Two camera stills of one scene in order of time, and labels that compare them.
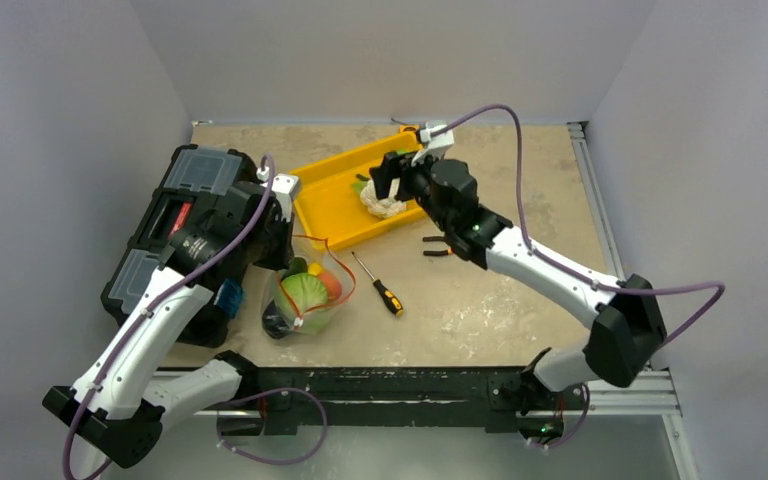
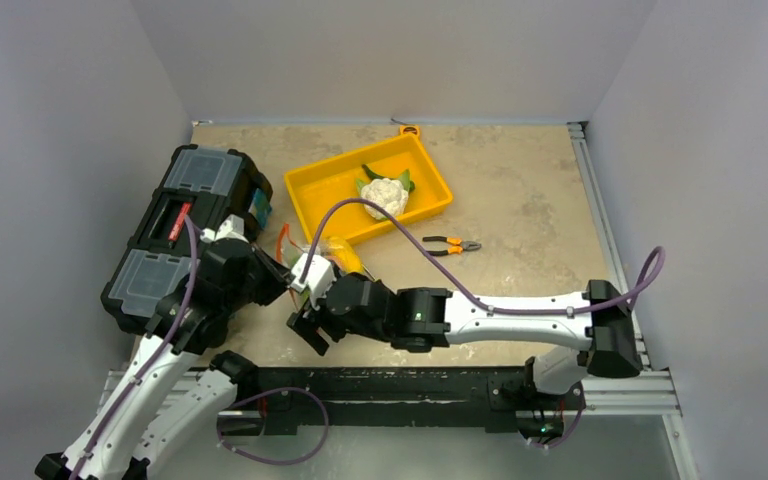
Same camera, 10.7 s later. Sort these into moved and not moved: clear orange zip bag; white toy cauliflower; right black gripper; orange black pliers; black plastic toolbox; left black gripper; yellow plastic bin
Moved: left black gripper; clear orange zip bag; right black gripper
Not moved: yellow plastic bin; black plastic toolbox; white toy cauliflower; orange black pliers
